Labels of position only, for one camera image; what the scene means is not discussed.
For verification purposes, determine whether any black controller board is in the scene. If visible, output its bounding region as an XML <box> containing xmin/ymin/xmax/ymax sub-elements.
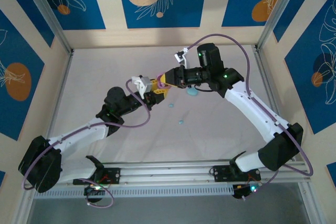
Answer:
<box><xmin>232</xmin><ymin>183</ymin><xmax>260</xmax><ymax>201</ymax></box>
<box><xmin>83</xmin><ymin>184</ymin><xmax>106</xmax><ymax>204</ymax></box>

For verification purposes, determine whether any thin black cable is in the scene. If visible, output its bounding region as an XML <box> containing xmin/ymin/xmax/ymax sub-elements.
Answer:
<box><xmin>194</xmin><ymin>84</ymin><xmax>220</xmax><ymax>93</ymax></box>

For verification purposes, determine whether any aluminium side rail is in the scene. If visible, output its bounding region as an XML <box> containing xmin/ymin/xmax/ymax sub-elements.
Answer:
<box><xmin>15</xmin><ymin>50</ymin><xmax>76</xmax><ymax>224</ymax></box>
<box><xmin>252</xmin><ymin>45</ymin><xmax>316</xmax><ymax>224</ymax></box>

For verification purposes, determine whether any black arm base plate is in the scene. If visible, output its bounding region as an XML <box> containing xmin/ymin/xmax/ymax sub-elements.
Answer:
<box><xmin>72</xmin><ymin>167</ymin><xmax>122</xmax><ymax>186</ymax></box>
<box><xmin>209</xmin><ymin>165</ymin><xmax>263</xmax><ymax>183</ymax></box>

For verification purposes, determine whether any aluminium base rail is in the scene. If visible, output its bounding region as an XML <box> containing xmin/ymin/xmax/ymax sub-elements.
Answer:
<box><xmin>101</xmin><ymin>158</ymin><xmax>308</xmax><ymax>183</ymax></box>

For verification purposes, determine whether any aluminium frame post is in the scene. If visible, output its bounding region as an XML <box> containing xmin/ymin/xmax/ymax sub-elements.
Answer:
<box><xmin>255</xmin><ymin>0</ymin><xmax>303</xmax><ymax>51</ymax></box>
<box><xmin>18</xmin><ymin>0</ymin><xmax>75</xmax><ymax>55</ymax></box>

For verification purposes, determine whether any grey slotted cable duct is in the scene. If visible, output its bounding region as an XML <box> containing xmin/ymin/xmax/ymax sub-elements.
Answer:
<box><xmin>34</xmin><ymin>184</ymin><xmax>235</xmax><ymax>200</ymax></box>

